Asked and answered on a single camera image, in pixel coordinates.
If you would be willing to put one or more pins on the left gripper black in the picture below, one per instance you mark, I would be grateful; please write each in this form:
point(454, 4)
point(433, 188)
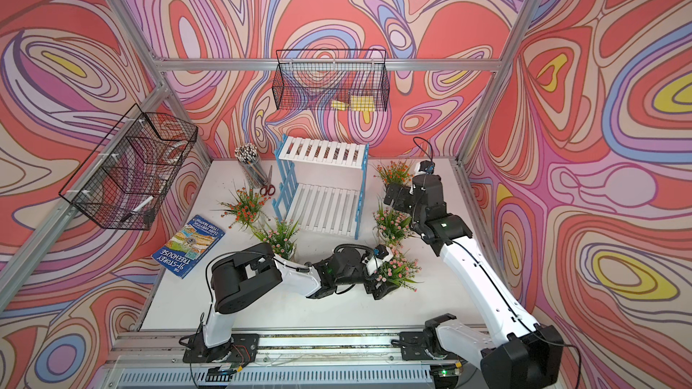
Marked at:
point(384, 290)

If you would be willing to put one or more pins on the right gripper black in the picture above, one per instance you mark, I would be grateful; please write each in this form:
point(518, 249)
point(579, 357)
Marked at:
point(403, 193)

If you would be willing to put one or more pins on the pink flower pot front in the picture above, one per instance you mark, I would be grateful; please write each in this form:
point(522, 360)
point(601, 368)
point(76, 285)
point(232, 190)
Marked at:
point(399, 270)

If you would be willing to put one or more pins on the pink flower pot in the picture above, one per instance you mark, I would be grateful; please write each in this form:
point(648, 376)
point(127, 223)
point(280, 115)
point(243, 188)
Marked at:
point(281, 235)
point(392, 227)
point(399, 270)

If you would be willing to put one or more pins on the blue white slatted rack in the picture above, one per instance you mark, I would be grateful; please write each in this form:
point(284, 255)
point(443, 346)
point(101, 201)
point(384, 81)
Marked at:
point(314, 207)

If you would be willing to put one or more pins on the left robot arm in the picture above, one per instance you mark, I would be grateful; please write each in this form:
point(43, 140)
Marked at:
point(243, 277)

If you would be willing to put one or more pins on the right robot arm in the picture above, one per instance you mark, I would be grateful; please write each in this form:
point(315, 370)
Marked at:
point(515, 351)

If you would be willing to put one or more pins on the orange flower pot right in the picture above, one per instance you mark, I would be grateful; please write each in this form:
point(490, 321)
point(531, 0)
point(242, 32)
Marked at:
point(395, 172)

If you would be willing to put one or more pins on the orange flower pot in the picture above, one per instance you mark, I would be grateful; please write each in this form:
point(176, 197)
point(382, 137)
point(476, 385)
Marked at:
point(395, 172)
point(245, 208)

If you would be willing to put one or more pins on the yellow sponge in basket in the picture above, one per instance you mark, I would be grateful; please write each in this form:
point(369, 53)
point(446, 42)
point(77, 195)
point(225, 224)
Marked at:
point(356, 103)

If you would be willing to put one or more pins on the orange flower pot left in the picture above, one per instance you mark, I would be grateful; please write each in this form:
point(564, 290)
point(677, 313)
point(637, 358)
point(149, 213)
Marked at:
point(245, 208)

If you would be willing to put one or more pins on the pencil cup holder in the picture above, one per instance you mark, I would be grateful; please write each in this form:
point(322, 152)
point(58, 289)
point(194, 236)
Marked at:
point(249, 158)

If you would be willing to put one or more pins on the blue children's book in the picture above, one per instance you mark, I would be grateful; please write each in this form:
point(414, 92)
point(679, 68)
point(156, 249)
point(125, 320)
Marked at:
point(187, 246)

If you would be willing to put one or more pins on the white marker in basket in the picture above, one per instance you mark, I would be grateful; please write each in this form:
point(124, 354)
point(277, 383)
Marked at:
point(136, 209)

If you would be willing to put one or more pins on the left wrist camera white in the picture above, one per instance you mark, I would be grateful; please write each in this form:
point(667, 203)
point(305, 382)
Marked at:
point(379, 256)

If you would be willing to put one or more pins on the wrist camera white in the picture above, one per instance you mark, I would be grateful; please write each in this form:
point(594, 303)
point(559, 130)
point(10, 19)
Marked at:
point(424, 167)
point(379, 256)

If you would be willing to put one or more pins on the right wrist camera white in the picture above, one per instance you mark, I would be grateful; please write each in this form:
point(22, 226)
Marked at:
point(424, 167)

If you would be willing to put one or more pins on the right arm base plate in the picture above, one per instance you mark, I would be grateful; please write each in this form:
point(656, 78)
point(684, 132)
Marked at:
point(421, 345)

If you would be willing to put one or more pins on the red handled scissors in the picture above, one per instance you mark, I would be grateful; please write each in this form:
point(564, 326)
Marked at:
point(268, 189)

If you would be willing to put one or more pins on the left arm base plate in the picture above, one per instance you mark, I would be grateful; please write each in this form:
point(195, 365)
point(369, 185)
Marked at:
point(219, 348)

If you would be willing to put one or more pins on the black wire basket back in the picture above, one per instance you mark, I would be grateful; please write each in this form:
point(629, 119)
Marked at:
point(309, 79)

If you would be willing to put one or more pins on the black wire basket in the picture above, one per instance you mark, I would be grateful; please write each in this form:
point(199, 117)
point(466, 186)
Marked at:
point(309, 79)
point(140, 156)

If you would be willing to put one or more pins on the aluminium rail front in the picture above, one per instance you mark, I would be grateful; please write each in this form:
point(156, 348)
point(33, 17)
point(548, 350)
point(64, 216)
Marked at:
point(342, 358)

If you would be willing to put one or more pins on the black wire basket left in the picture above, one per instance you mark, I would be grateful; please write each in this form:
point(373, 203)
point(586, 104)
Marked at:
point(140, 156)

